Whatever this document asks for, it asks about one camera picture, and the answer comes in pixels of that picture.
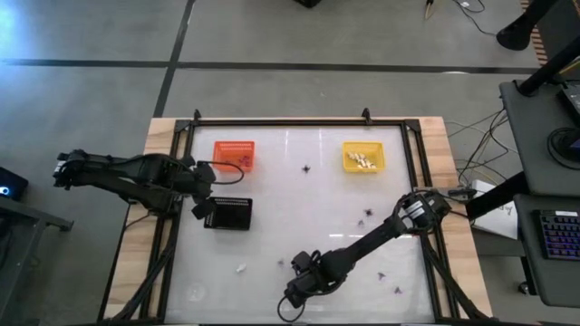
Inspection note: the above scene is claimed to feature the yellow plastic basket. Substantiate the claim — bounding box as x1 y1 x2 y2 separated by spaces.
341 140 386 174

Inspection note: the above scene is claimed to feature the white box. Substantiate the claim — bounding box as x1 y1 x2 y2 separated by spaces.
470 179 498 200

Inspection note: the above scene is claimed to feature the grey side table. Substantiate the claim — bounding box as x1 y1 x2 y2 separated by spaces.
0 195 75 326

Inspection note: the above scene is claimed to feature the grey desk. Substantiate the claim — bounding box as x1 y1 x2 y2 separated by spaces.
513 194 580 309
498 79 580 198

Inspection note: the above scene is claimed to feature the backlit black keyboard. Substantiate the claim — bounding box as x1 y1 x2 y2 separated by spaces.
537 209 580 262

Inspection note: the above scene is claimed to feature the black stand foot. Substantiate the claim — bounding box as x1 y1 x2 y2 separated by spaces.
496 0 559 52

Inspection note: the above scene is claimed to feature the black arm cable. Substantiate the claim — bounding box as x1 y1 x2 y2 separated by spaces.
276 296 305 323
198 159 247 187

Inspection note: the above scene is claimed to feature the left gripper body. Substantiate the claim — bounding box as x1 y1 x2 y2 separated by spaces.
180 156 218 203

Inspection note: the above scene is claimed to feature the wooden slatted panel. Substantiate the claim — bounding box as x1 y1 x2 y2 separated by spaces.
519 0 550 68

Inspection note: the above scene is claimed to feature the bundle of floor cables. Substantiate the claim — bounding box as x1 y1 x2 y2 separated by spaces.
446 108 520 187

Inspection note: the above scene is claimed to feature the black device with blue light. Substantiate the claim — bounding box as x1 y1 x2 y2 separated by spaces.
0 166 30 203

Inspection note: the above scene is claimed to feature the orange plastic basket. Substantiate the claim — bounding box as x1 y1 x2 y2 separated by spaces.
211 139 256 174

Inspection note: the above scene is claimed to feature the black plastic basket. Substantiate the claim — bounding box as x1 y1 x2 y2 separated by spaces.
202 196 254 232

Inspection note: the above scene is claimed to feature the black diagonal pole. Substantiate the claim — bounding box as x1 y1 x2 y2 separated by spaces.
516 34 580 97

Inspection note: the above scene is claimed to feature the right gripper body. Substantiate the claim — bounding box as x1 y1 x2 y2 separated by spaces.
285 251 350 291

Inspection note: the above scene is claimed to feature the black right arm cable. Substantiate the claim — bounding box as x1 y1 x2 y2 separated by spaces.
276 296 305 323

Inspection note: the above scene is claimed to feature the black floor cable with plug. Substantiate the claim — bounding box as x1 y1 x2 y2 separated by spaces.
450 0 498 38

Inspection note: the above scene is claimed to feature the black round object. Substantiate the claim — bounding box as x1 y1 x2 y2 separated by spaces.
546 126 580 171

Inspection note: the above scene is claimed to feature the white paper sheet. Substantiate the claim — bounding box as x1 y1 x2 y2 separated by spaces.
470 198 518 241

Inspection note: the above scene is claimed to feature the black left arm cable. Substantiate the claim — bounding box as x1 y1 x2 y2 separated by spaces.
198 159 247 187

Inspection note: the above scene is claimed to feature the black slanted strut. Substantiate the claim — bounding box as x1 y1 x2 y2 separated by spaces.
465 170 530 221

